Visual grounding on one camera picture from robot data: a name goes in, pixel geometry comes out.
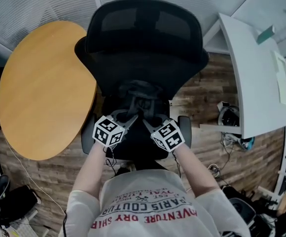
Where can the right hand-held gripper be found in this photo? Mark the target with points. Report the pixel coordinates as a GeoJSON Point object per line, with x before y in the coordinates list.
{"type": "Point", "coordinates": [168, 136]}

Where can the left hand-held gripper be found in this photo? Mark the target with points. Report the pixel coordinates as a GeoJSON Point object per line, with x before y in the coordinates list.
{"type": "Point", "coordinates": [107, 132]}

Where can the black mesh office chair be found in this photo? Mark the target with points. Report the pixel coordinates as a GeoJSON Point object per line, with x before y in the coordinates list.
{"type": "Point", "coordinates": [143, 58]}

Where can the person's left forearm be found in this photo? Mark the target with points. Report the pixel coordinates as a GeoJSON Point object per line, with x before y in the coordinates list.
{"type": "Point", "coordinates": [91, 167]}

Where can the person's right forearm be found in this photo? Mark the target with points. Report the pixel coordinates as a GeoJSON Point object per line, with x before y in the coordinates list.
{"type": "Point", "coordinates": [194, 171]}

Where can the white printed t-shirt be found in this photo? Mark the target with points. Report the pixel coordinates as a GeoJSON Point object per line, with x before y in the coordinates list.
{"type": "Point", "coordinates": [143, 185]}

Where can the round wooden table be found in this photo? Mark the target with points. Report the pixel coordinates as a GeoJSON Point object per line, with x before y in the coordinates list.
{"type": "Point", "coordinates": [42, 88]}

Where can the white rectangular desk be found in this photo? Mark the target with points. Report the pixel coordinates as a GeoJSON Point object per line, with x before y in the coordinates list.
{"type": "Point", "coordinates": [251, 88]}

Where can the white paper sheet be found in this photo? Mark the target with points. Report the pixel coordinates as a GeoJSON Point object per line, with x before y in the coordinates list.
{"type": "Point", "coordinates": [281, 78]}

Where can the white window blinds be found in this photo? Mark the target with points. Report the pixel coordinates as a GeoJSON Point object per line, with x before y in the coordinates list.
{"type": "Point", "coordinates": [46, 4]}

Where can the small cylindrical container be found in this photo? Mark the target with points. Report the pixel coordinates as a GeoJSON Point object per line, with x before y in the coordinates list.
{"type": "Point", "coordinates": [265, 34]}

